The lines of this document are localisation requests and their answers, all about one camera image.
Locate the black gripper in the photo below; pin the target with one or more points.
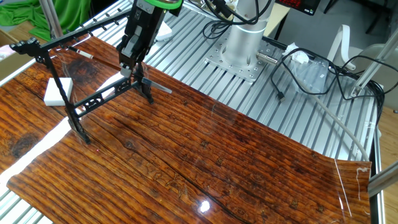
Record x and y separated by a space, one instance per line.
144 25

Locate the thin black pen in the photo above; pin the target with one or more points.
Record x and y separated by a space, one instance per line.
85 54

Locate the black pen rack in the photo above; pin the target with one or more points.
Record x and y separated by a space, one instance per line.
26 46

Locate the white power strip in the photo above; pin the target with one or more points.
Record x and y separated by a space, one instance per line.
164 32

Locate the green cloth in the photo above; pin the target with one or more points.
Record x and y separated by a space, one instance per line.
74 15

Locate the white foam block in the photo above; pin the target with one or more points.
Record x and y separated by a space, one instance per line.
53 96

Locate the aluminium robot mounting plate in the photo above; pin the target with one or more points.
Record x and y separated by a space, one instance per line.
248 73

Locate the cardboard box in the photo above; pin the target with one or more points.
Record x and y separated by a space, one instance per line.
11 67

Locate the silver metal cylinder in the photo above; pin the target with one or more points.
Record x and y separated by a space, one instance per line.
265 58

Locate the white crumpled paper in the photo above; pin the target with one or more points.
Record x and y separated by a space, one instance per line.
295 53

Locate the black meter red digits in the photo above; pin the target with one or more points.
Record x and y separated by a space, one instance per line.
298 4

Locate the wood grain table mat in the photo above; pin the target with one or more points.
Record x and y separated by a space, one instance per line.
248 186

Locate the clear plastic bag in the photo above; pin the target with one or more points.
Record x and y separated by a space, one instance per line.
311 77

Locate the white plastic chair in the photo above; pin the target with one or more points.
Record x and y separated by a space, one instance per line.
343 31

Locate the aluminium frame post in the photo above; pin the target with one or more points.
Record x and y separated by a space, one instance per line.
373 69
49 18
384 180

